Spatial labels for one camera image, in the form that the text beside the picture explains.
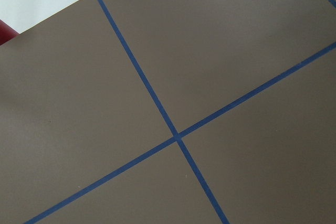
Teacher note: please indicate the red cylinder bottle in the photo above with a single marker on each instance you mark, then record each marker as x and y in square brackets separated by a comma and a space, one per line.
[6, 33]

